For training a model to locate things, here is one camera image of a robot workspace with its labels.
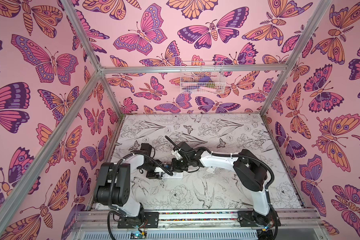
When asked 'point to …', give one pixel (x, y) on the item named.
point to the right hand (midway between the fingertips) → (168, 168)
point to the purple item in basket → (205, 79)
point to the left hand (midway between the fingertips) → (160, 169)
